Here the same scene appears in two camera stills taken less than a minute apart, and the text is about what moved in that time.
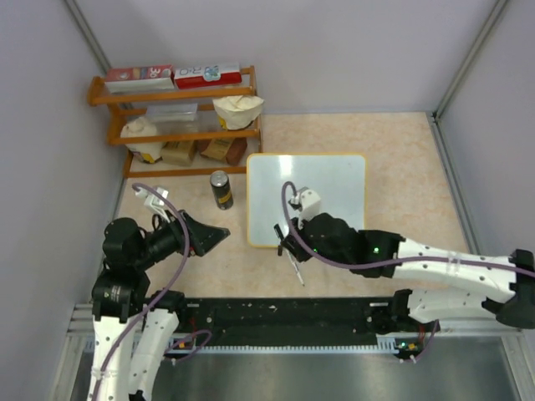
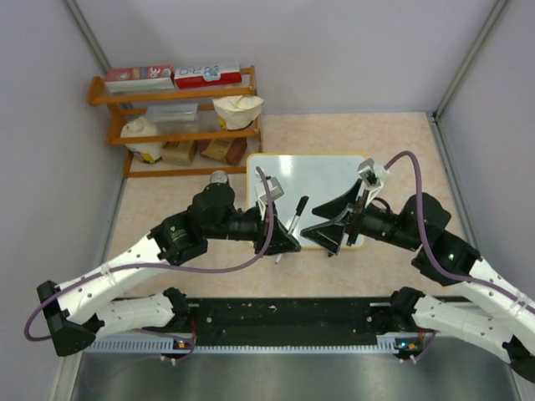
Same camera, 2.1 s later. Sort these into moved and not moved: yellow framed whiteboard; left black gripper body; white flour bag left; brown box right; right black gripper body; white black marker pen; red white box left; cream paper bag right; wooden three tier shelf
Moved: right black gripper body; white black marker pen; left black gripper body
Not moved: yellow framed whiteboard; white flour bag left; red white box left; cream paper bag right; brown box right; wooden three tier shelf
